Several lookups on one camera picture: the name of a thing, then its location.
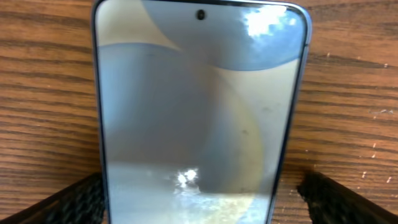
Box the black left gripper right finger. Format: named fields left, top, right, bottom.
left=297, top=172, right=397, bottom=224

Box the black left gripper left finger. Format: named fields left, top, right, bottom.
left=1, top=173, right=105, bottom=224

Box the blue smartphone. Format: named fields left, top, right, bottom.
left=91, top=0, right=312, bottom=223

